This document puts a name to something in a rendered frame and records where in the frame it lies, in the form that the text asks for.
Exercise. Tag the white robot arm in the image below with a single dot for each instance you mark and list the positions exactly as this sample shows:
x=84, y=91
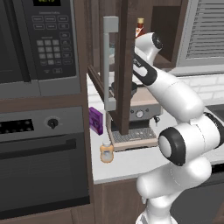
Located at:
x=180, y=116

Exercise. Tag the orange condiment bottle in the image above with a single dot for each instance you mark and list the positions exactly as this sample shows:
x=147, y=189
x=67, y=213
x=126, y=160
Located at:
x=106, y=152

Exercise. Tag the brown cabinet door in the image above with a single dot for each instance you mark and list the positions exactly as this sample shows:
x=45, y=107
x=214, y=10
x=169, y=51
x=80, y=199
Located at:
x=125, y=64

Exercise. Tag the clear shaker in cabinet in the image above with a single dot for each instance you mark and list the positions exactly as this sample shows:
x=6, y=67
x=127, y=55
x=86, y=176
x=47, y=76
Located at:
x=112, y=52

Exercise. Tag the red bottle with tan cap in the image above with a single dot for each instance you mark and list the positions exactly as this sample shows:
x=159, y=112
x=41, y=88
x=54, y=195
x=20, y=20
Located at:
x=140, y=28

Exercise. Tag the purple box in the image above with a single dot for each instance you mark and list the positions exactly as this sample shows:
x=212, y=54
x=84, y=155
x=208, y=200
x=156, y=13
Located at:
x=96, y=120

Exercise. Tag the espresso coffee machine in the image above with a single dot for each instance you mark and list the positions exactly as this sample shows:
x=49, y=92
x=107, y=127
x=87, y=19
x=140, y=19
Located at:
x=137, y=128

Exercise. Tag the black oven knob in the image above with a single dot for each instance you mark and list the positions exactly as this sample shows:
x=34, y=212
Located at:
x=52, y=122

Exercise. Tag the black built-in oven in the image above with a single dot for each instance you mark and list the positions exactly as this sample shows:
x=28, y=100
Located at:
x=40, y=157

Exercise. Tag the black microwave oven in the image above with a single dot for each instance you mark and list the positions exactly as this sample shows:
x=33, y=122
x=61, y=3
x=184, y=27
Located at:
x=35, y=43

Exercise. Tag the grey window blinds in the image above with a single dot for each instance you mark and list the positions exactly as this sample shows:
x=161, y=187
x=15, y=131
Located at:
x=204, y=29

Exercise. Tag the dark dishwasher front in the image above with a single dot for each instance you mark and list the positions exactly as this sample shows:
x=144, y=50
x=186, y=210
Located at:
x=201, y=201

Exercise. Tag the brown open wall cabinet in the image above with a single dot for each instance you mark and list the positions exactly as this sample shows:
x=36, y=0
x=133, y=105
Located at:
x=163, y=32

